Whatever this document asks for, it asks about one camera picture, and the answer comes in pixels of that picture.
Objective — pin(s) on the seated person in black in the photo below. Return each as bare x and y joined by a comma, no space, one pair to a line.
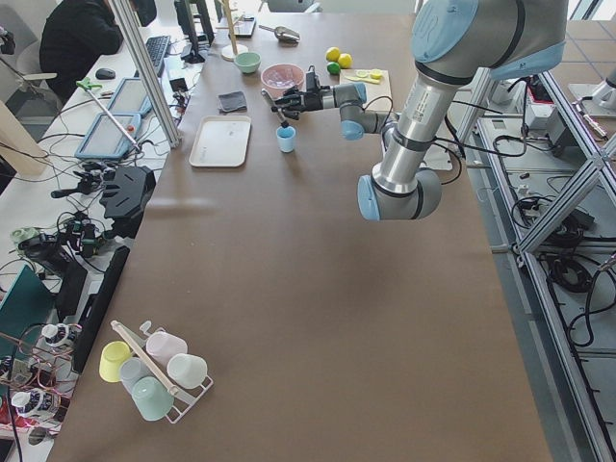
74,36

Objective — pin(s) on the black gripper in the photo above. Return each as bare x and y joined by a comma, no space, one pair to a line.
313,100

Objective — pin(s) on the yellow plastic cup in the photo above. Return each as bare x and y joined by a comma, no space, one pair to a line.
113,355

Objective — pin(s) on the wooden cutting board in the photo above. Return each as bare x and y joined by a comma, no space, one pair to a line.
377,85

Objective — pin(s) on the blue teach pendant near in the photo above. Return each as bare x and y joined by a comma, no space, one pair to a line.
104,141

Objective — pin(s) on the steel muddler with black tip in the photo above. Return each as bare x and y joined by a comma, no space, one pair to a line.
275,109

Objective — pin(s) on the blue teach pendant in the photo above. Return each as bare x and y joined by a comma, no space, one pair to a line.
104,141
130,97

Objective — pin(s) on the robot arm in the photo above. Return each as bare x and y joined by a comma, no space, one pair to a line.
451,41

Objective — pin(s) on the green ceramic bowl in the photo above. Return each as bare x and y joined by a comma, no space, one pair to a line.
247,62

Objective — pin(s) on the light blue plastic cup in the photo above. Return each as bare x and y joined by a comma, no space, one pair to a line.
285,136

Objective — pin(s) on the whole yellow lemon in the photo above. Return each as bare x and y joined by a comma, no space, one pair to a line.
345,61
333,54

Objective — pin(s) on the aluminium frame post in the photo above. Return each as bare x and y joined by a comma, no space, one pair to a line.
128,26

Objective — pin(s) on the copper wire bottle rack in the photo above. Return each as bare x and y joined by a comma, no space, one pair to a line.
37,381

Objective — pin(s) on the mint green plastic cup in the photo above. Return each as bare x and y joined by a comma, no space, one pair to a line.
151,398

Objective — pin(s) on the wooden mug tree stand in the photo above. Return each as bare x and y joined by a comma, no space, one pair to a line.
233,49

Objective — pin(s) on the black angular device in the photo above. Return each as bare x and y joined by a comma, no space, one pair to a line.
126,192

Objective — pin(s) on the white wire cup rack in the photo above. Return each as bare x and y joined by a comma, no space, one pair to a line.
184,399

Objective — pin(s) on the grey-blue plastic cup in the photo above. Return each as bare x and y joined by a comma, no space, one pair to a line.
131,371

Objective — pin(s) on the pink bowl of ice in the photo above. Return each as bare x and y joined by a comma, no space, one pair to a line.
278,78

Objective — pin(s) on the green lime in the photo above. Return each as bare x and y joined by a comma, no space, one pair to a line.
333,68

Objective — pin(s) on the black keyboard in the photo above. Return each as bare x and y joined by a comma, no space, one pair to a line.
157,48

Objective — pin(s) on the grey folded cloth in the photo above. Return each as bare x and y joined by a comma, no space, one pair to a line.
231,102

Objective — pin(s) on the black computer mouse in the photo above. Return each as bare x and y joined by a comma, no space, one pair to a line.
105,74

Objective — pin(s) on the cream rabbit tray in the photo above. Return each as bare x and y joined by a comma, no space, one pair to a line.
221,141

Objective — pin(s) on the yellow plastic knife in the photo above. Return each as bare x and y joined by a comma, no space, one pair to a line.
367,80

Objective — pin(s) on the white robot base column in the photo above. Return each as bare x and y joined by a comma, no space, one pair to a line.
437,158

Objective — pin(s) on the blue teach pendant far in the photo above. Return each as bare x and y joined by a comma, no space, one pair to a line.
130,97

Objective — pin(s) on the metal ice scoop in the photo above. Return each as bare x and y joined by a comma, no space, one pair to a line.
283,34

